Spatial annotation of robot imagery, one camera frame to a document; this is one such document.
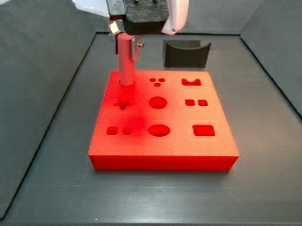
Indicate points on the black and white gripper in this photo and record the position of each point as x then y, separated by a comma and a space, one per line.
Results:
144, 17

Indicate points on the red hexagon peg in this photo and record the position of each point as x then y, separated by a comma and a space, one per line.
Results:
126, 61

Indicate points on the black curved holder stand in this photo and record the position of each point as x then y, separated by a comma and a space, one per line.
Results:
187, 53

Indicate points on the red shape sorter block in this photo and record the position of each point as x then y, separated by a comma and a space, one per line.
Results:
164, 125

